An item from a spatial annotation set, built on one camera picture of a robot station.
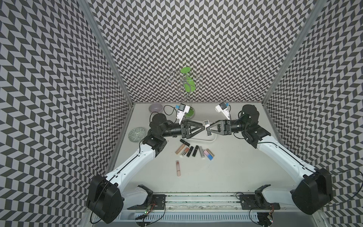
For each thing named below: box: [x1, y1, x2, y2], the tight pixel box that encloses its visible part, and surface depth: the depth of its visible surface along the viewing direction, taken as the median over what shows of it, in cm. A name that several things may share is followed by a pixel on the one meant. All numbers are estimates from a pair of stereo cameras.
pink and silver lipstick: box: [179, 147, 190, 158], surface depth 91 cm
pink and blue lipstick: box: [203, 149, 214, 161], surface depth 91 cm
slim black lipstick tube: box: [179, 138, 191, 147], surface depth 97 cm
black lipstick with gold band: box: [191, 145, 199, 158], surface depth 93 cm
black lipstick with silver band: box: [186, 146, 194, 158], surface depth 92 cm
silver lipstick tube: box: [198, 145, 205, 158], surface depth 93 cm
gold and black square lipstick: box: [203, 119, 210, 130], surface depth 63 cm
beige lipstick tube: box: [174, 143, 186, 155], surface depth 93 cm
